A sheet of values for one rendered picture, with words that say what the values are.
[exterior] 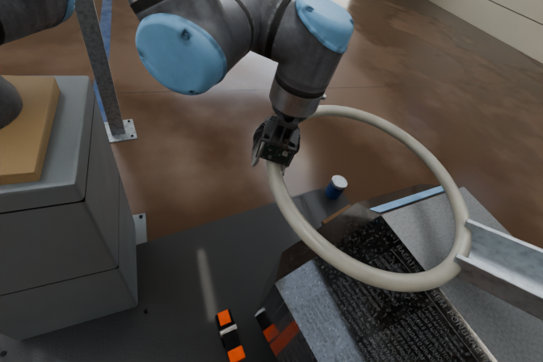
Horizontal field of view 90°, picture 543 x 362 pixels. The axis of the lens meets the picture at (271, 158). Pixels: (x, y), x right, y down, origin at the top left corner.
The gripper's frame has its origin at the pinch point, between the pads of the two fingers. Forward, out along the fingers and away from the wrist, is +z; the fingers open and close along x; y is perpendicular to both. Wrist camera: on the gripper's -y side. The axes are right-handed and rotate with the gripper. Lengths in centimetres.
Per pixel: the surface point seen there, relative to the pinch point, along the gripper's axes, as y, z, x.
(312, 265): 13.7, 17.8, 19.1
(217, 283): 4, 85, -2
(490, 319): 22, 0, 51
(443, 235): 4.6, 1.2, 46.0
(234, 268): -4, 85, 3
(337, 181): -67, 72, 50
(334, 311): 23.1, 17.7, 25.3
